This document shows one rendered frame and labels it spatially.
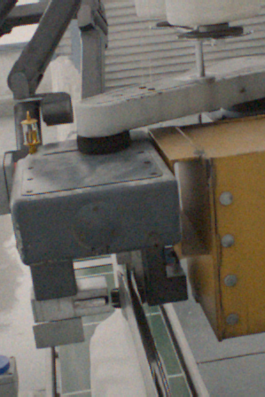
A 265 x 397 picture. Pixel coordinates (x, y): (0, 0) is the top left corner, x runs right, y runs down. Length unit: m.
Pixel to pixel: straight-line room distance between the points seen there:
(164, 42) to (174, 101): 7.64
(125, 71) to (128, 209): 7.82
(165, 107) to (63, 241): 0.32
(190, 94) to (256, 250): 0.29
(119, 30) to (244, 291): 7.68
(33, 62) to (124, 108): 0.39
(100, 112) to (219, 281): 0.33
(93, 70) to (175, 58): 7.13
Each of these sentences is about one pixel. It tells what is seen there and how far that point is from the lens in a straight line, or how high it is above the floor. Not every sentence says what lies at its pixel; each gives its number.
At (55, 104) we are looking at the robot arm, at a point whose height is 1.36.
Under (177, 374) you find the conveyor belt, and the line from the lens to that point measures 2.18.
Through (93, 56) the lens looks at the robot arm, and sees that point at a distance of 1.72.
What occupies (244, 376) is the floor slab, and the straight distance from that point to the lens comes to 2.82.
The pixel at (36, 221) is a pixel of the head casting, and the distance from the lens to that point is 0.92.
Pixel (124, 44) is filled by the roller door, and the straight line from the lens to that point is 8.68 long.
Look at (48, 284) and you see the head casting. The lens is 1.20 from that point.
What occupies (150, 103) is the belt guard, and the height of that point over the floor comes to 1.40.
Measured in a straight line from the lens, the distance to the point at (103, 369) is 1.43.
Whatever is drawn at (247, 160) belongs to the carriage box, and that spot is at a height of 1.33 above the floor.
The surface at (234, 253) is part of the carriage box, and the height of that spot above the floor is 1.18.
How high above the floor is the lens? 1.61
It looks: 18 degrees down
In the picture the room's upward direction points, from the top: 6 degrees counter-clockwise
